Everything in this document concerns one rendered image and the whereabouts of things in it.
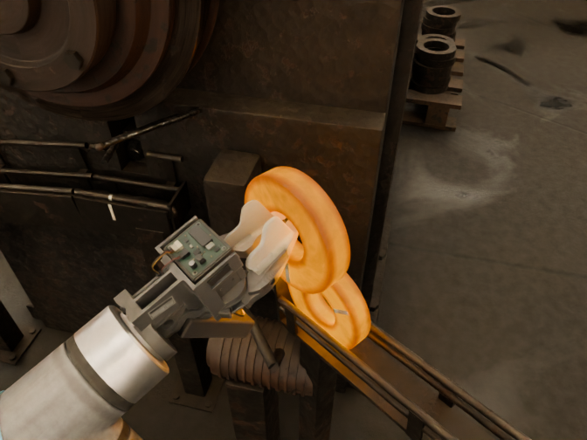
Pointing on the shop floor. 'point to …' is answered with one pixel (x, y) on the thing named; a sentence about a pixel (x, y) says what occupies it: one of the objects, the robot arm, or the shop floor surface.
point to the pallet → (437, 70)
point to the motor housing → (258, 378)
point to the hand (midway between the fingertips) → (293, 220)
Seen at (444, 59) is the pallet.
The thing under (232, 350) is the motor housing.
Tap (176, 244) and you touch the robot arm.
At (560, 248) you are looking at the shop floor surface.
